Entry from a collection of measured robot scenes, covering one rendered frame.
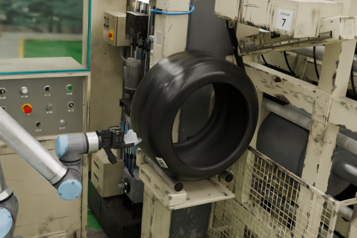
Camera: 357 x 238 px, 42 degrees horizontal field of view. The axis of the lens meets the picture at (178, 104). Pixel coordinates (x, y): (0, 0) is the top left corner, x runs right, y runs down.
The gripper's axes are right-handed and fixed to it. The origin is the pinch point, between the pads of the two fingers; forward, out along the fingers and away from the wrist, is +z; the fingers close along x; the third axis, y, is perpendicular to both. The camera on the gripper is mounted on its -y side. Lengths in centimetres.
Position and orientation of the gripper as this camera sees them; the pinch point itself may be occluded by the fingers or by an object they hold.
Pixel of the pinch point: (138, 141)
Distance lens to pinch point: 209.2
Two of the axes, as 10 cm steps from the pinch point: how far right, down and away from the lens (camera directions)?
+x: -4.6, -3.1, 8.3
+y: 0.8, -9.5, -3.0
